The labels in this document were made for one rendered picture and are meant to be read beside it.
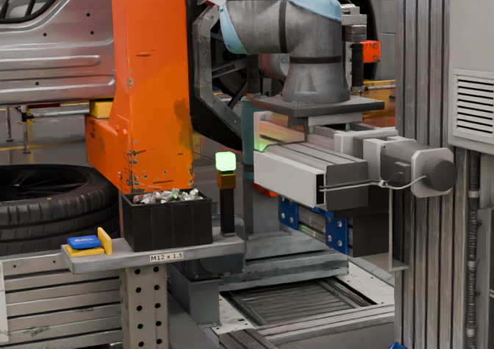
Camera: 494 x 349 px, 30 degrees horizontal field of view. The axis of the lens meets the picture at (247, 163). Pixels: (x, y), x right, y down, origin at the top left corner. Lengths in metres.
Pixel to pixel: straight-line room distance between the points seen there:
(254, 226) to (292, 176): 1.39
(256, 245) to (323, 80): 1.18
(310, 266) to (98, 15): 1.08
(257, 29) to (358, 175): 0.44
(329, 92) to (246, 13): 0.25
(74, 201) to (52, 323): 0.34
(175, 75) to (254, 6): 0.45
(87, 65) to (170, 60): 0.53
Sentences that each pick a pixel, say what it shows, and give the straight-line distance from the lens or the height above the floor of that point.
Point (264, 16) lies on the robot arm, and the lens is 2.02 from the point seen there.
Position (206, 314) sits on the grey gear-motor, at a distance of 2.79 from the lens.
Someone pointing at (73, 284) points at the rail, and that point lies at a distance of 2.53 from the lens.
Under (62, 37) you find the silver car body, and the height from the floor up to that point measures 0.94.
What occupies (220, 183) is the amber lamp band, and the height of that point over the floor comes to 0.59.
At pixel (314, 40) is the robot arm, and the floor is 0.95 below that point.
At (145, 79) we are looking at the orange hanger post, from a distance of 2.38.
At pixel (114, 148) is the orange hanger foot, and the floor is 0.63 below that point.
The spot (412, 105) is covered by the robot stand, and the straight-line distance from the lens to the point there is 1.98.
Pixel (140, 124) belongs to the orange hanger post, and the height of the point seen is 0.73.
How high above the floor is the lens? 1.07
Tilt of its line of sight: 11 degrees down
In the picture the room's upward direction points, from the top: 1 degrees counter-clockwise
